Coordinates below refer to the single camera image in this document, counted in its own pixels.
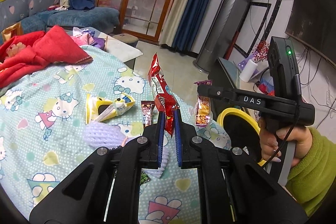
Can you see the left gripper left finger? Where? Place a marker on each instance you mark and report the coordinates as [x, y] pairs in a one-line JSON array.
[[154, 134]]

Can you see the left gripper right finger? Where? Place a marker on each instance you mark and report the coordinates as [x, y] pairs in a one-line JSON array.
[[184, 132]]

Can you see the purple orange snack packet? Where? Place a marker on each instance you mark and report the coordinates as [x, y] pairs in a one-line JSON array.
[[203, 113]]

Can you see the brown chocolate bar wrapper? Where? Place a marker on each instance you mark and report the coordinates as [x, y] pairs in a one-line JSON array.
[[147, 108]]

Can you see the red snack wrapper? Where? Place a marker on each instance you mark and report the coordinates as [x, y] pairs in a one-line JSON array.
[[164, 98]]

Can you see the white foam net sleeve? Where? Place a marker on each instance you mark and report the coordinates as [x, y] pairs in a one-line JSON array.
[[157, 173]]

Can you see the black green snack packet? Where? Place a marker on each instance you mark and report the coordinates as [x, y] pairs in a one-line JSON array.
[[144, 178]]

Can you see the green sleeve right forearm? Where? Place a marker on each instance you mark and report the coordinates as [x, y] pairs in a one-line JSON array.
[[312, 181]]

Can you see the yellow rimmed black trash bin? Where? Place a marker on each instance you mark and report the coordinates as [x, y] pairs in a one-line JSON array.
[[243, 131]]

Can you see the person's right hand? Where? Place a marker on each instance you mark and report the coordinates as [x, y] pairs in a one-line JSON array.
[[269, 144]]

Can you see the white paper towel roll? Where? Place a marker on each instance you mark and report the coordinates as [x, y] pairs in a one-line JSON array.
[[248, 71]]

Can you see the purple foam net sleeve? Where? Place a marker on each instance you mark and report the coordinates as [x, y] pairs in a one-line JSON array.
[[98, 134]]

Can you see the yellow torn snack packet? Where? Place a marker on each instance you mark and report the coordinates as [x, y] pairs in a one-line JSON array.
[[101, 109]]

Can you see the red berry branch decoration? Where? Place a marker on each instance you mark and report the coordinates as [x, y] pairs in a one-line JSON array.
[[261, 51]]

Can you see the Hello Kitty blanket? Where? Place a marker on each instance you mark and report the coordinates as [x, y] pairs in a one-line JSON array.
[[42, 124]]

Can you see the white marble coffee table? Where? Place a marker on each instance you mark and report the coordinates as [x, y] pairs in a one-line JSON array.
[[124, 52]]

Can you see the silver tower air conditioner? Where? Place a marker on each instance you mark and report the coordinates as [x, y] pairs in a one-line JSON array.
[[223, 29]]

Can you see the round blue stool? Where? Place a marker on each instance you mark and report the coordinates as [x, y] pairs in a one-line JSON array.
[[127, 39]]

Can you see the blue curtain right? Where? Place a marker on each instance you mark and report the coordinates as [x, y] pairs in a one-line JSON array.
[[189, 25]]

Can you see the purple pink clothes pile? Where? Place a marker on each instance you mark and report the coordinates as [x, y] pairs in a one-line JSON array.
[[87, 37]]

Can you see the red cloth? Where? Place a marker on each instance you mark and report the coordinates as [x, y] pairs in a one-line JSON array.
[[28, 53]]

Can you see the grey heart pattern sofa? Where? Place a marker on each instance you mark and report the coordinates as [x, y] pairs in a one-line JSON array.
[[31, 14]]

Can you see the black tracking camera module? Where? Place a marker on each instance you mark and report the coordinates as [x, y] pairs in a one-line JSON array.
[[284, 69]]

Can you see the wall mounted television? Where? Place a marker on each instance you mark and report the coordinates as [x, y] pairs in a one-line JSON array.
[[312, 22]]

